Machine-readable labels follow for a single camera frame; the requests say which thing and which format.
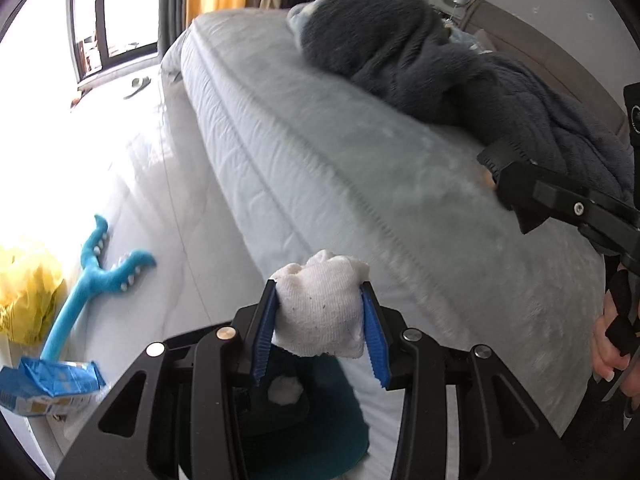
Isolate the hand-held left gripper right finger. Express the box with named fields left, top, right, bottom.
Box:
left=359, top=281, right=571, bottom=480

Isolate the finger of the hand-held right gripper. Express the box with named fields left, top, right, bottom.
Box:
left=476, top=137, right=618, bottom=221
left=495, top=172, right=618, bottom=263

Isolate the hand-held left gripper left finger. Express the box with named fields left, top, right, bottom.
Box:
left=55, top=279, right=281, bottom=480

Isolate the white sock ball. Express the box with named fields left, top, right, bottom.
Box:
left=270, top=249, right=370, bottom=360

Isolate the dark teal bin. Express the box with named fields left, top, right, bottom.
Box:
left=235, top=347, right=372, bottom=480

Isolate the person's right hand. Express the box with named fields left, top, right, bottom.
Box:
left=591, top=267, right=640, bottom=413

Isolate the beige headboard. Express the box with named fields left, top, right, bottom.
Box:
left=460, top=0, right=640, bottom=136

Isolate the blue patterned quilt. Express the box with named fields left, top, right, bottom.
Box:
left=447, top=27, right=496, bottom=54

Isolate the grey fleece blanket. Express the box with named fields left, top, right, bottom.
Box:
left=292, top=0, right=636, bottom=211

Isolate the bed with grey sheet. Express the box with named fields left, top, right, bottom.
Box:
left=162, top=7, right=616, bottom=441

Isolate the blue toothed plush toy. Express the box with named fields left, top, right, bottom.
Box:
left=41, top=215, right=157, bottom=363

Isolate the blue printed bag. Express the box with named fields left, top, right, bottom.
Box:
left=0, top=357, right=107, bottom=418

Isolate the yellow plastic bag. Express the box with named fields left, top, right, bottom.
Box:
left=0, top=245, right=68, bottom=346

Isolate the light blue plush toy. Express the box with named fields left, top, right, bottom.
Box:
left=286, top=1, right=321, bottom=38

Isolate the grey slipper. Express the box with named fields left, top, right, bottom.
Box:
left=124, top=76, right=152, bottom=99

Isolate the glass sliding door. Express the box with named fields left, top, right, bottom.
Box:
left=67, top=0, right=162, bottom=82

